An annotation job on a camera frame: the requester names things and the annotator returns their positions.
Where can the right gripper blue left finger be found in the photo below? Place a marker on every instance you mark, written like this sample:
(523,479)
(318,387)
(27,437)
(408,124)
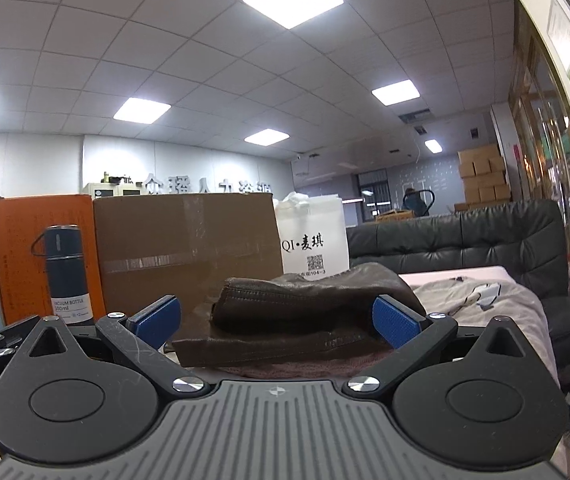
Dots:
(136,342)

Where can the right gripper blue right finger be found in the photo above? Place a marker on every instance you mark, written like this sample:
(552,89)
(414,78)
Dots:
(417,341)

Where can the brown leather jacket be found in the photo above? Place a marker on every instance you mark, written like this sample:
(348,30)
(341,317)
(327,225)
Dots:
(290,319)

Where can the grey white garment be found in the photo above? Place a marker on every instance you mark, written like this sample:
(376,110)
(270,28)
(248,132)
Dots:
(474,296)

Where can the dark blue vacuum bottle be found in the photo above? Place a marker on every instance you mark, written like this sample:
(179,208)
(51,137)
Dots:
(61,249)

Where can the orange cardboard box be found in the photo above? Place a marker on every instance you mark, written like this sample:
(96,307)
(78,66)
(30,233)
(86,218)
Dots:
(24,288)

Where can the brown cardboard box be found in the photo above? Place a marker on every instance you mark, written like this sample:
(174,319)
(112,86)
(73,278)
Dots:
(184,245)

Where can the pink knitted sweater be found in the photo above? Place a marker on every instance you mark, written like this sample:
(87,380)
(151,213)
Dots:
(333,368)

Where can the white paper shopping bag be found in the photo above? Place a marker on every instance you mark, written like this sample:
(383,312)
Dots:
(313,236)

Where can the black leather sofa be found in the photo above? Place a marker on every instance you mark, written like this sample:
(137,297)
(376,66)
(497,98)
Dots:
(527,239)

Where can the stack of cardboard boxes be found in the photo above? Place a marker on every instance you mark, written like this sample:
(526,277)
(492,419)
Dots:
(484,178)

